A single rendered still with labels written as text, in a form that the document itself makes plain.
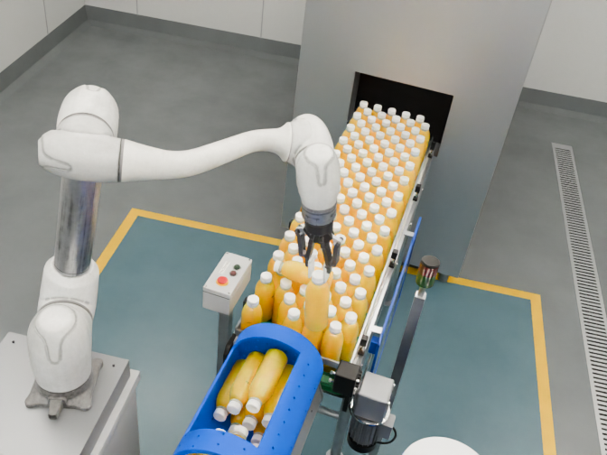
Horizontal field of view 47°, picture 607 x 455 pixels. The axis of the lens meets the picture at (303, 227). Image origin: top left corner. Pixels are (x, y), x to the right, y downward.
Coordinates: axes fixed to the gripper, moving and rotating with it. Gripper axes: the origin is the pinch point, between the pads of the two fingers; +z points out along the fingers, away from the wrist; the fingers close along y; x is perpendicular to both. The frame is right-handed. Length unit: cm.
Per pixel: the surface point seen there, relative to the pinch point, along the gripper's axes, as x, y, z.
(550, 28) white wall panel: 432, 16, 135
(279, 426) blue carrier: -36.7, 4.8, 22.6
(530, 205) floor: 272, 43, 186
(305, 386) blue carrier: -20.0, 4.8, 27.4
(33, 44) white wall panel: 247, -358, 137
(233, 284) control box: 11, -37, 35
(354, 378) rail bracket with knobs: 0.9, 12.2, 47.3
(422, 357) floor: 100, 16, 162
